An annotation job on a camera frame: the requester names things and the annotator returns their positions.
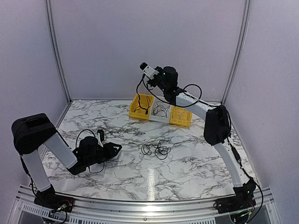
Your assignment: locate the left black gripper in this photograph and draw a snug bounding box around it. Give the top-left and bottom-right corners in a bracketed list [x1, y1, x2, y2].
[85, 142, 121, 167]

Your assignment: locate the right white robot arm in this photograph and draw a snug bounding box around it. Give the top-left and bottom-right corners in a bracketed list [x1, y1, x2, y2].
[142, 65, 256, 209]

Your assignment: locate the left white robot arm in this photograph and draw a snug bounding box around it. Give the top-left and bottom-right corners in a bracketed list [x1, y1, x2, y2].
[11, 113, 122, 208]

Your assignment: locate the white plastic bin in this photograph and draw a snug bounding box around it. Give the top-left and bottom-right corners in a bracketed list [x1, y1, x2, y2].
[149, 98, 172, 123]

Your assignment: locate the left yellow plastic bin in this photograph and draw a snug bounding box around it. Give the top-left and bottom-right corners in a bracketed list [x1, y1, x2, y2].
[129, 94, 154, 120]

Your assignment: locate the yellow plastic bin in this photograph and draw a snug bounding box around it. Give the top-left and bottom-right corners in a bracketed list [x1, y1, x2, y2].
[169, 106, 192, 127]
[129, 94, 154, 120]

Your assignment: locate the right yellow plastic bin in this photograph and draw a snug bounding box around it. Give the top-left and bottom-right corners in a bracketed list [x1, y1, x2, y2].
[169, 106, 192, 127]

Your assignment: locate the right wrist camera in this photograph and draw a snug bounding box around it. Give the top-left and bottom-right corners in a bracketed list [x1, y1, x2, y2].
[139, 62, 159, 79]

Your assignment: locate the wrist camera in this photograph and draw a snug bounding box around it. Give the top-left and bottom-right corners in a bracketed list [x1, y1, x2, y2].
[97, 130, 104, 147]
[139, 62, 159, 79]

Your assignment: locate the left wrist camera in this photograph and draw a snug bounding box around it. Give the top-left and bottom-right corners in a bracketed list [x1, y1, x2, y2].
[97, 130, 104, 147]

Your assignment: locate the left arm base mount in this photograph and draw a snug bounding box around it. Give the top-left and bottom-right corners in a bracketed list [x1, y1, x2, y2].
[34, 189, 75, 213]

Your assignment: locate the right aluminium corner post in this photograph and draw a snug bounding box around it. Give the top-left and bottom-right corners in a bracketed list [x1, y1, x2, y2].
[221, 0, 251, 104]

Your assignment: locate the aluminium corner post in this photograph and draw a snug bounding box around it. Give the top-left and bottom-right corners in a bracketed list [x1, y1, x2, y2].
[45, 0, 72, 104]
[221, 0, 251, 104]

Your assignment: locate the left aluminium corner post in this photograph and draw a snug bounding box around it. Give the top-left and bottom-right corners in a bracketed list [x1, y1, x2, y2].
[45, 0, 72, 104]

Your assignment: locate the aluminium front rail frame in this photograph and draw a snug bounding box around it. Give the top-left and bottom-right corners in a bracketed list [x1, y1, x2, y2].
[9, 184, 278, 224]

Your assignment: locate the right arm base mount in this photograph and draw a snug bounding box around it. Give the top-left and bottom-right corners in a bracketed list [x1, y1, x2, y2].
[213, 180, 256, 214]

